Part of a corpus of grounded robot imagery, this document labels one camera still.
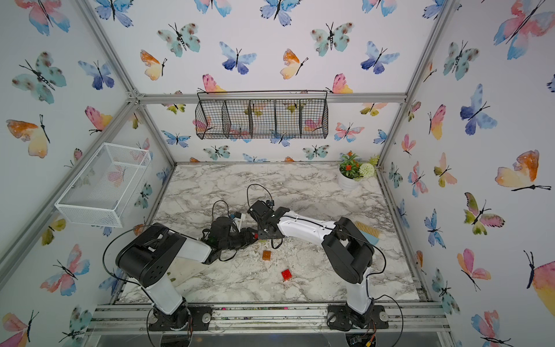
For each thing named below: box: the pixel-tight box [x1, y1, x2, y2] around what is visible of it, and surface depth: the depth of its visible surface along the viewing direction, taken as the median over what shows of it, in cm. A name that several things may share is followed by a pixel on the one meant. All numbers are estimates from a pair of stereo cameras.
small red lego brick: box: [281, 268, 293, 281], surface depth 84 cm
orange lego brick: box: [262, 250, 272, 261], surface depth 88 cm
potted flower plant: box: [338, 150, 381, 191], surface depth 101 cm
